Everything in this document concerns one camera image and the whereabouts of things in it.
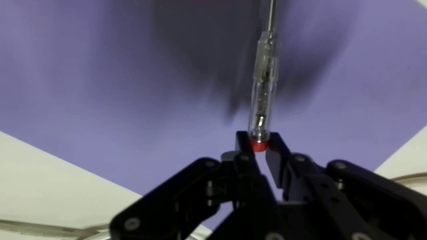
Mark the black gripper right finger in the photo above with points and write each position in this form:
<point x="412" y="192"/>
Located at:
<point x="337" y="200"/>

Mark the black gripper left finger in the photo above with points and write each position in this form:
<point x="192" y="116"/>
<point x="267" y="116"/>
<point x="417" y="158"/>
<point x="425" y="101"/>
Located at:
<point x="213" y="194"/>

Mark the blue purple mat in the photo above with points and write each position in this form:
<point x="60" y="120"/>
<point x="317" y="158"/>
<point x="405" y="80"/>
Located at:
<point x="88" y="66"/>

